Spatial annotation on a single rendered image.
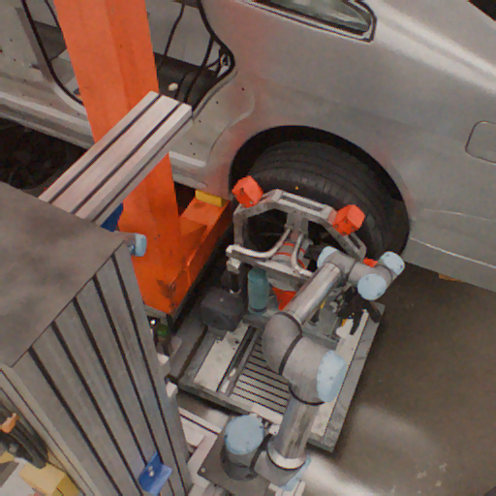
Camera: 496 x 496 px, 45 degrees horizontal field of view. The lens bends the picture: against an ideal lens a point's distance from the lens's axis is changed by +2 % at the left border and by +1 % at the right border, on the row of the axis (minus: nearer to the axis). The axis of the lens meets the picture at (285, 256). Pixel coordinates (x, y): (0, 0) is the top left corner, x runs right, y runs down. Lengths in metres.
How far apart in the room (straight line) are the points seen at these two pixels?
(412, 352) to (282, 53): 1.76
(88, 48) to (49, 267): 0.89
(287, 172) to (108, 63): 0.82
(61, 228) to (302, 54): 1.26
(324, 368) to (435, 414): 1.67
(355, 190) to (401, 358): 1.21
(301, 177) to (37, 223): 1.37
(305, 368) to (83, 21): 1.02
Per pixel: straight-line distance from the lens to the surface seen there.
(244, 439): 1.82
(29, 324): 0.91
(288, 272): 2.18
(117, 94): 1.77
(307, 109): 2.18
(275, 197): 2.22
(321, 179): 2.22
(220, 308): 2.78
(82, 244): 0.96
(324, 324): 2.96
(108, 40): 1.67
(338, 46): 2.02
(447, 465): 3.03
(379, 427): 3.01
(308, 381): 1.50
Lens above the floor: 2.76
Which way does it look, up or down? 53 degrees down
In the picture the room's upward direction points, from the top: 4 degrees clockwise
